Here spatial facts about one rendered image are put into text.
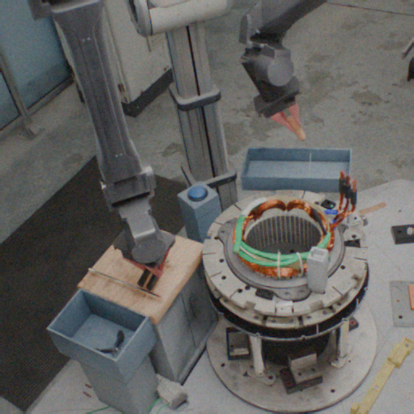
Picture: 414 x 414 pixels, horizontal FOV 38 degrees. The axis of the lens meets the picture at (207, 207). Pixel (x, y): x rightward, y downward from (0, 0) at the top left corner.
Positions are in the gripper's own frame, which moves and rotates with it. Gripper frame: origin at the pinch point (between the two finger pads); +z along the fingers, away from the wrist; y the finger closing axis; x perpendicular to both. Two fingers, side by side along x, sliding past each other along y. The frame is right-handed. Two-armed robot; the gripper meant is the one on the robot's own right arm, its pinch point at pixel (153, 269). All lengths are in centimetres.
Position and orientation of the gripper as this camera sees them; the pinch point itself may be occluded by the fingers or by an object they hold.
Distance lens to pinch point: 118.2
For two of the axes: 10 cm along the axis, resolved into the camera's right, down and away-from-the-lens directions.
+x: 4.7, -6.9, 5.5
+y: 8.7, 2.7, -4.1
